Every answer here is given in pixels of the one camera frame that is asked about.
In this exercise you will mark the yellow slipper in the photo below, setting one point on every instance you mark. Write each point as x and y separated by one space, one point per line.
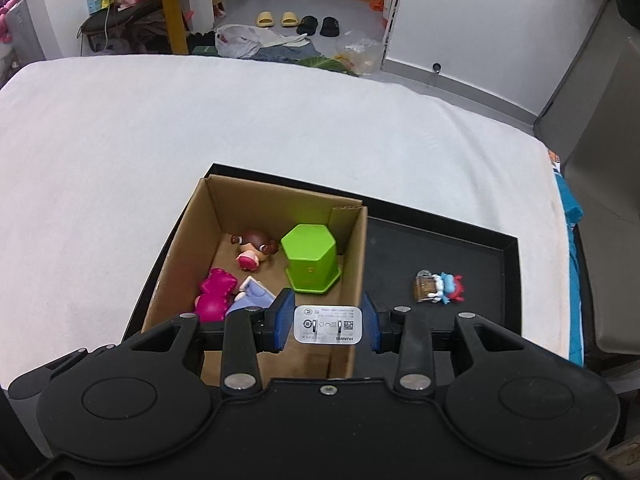
289 19
264 20

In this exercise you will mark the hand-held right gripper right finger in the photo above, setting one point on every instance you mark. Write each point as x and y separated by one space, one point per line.
372 327

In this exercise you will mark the green bag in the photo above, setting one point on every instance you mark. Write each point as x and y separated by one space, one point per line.
325 65

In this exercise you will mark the pink plush toy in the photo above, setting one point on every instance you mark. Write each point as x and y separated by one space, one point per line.
4 27

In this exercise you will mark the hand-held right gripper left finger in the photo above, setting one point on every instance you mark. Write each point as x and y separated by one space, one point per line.
282 320

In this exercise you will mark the pink hooded doll figure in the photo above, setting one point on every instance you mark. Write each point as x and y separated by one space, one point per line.
215 295

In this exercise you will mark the black slipper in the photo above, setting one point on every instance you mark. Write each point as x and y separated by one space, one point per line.
307 26
330 27

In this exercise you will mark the green hexagonal box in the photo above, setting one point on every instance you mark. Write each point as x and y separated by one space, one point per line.
310 255

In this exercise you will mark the white plastic bag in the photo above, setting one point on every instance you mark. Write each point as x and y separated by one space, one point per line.
240 40

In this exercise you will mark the grey furniture panel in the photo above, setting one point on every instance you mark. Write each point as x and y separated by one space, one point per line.
600 160

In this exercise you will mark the blue and white packet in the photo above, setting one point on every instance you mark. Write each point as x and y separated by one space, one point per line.
93 0

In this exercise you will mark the teal printed cloth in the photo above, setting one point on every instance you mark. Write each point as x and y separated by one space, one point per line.
575 310

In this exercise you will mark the clear plastic bag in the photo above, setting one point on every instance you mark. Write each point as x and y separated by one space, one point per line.
357 52

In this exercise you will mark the brown-haired doll figure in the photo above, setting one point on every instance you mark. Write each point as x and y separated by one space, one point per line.
255 245

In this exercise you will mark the brown cardboard box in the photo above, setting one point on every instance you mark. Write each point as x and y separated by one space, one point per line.
250 205

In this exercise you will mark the yellow table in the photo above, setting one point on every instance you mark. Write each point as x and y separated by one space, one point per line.
172 10

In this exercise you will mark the black tray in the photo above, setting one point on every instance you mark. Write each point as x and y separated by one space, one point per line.
425 245

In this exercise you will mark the white charger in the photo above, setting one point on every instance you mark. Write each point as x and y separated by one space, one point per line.
325 325

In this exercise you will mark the blue-haired figure with bottle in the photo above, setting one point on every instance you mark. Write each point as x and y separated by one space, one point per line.
447 285

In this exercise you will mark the orange plastic bag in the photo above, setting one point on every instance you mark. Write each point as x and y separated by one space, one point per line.
376 6

